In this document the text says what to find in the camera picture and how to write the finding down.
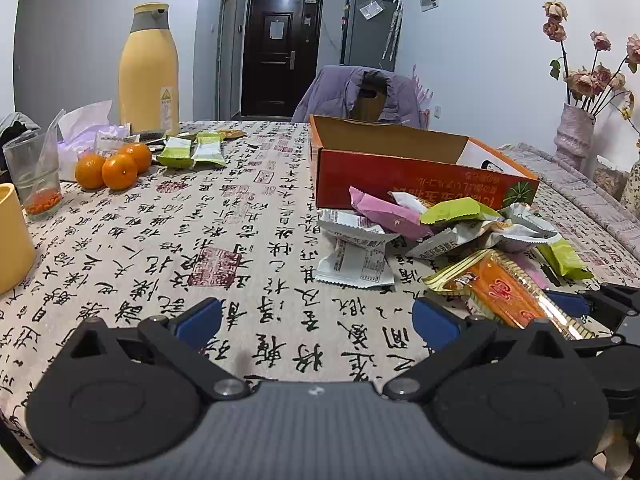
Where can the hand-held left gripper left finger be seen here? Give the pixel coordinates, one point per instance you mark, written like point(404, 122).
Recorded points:
point(200, 322)

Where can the glass jar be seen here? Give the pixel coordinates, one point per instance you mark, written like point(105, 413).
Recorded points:
point(611, 177)

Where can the long orange snack packet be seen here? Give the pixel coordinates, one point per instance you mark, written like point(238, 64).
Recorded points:
point(505, 290)

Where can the quilted cloth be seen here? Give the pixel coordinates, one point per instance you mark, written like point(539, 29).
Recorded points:
point(590, 210)

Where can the pink snack packet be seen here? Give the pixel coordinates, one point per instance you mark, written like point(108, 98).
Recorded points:
point(536, 276)
point(390, 212)

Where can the white and orange snack packet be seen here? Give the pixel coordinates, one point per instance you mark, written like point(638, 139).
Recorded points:
point(407, 201)

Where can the pink vase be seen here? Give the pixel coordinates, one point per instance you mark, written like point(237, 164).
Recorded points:
point(574, 137)

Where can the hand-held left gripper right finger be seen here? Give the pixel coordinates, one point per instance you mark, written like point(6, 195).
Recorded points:
point(435, 322)

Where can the pink decoration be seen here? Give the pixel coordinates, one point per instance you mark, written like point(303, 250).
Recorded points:
point(422, 97)

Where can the white plastic bag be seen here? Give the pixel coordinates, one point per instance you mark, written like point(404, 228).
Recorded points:
point(82, 127)

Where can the patterned jar vase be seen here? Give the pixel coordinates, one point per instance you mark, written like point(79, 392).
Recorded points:
point(632, 185)

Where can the dried pink flowers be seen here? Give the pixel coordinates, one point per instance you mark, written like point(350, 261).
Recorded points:
point(582, 80)

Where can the orange cardboard box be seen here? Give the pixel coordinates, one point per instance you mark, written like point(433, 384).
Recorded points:
point(400, 180)

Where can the clear nut packet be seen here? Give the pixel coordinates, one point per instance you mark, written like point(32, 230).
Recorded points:
point(231, 133)

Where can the white umbrella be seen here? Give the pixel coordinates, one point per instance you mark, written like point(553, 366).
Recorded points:
point(392, 30)

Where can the clear glass cup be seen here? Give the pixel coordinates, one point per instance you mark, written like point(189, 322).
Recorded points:
point(32, 170)

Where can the yellow thermos bottle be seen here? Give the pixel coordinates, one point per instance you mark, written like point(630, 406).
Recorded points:
point(148, 75)

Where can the wooden chair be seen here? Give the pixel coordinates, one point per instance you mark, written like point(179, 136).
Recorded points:
point(370, 105)

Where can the purple jacket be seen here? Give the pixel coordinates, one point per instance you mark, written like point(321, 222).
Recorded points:
point(325, 97)

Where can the dark clothing pile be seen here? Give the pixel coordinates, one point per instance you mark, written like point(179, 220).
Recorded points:
point(15, 127)

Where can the yellow cup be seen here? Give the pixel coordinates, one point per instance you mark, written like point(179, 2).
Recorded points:
point(12, 240)

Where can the dark entrance door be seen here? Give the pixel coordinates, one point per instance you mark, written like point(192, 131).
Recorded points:
point(280, 70)

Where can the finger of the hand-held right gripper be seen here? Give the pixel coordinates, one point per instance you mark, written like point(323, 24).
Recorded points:
point(567, 303)
point(600, 346)

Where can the small white packet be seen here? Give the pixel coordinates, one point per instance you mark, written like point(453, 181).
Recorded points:
point(156, 146)
point(110, 141)

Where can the grey refrigerator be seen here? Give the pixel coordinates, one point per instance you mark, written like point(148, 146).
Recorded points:
point(367, 35)

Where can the grey side door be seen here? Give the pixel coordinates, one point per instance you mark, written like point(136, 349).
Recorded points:
point(229, 50)

